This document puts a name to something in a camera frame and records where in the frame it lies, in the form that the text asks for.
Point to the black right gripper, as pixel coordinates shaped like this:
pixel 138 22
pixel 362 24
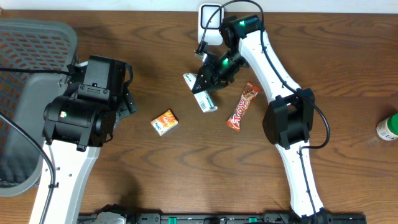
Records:
pixel 211 77

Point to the white Panadol box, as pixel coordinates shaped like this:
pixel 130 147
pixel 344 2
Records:
pixel 203 98

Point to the red Top chocolate bar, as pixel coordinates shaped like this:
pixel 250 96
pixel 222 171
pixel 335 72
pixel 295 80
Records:
pixel 248 95

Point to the orange small carton box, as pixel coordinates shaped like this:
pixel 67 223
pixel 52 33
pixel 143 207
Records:
pixel 165 122

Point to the green lid white jar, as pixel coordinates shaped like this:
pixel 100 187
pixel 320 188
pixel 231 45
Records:
pixel 387 128

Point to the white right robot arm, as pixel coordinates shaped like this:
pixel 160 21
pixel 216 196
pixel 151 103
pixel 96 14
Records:
pixel 289 116

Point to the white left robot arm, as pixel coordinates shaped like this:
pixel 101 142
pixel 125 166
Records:
pixel 76 126

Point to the white barcode scanner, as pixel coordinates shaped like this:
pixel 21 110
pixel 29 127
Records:
pixel 212 36

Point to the grey plastic basket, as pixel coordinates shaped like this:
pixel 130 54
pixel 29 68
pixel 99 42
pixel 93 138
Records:
pixel 34 57

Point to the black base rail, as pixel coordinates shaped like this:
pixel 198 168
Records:
pixel 116 214

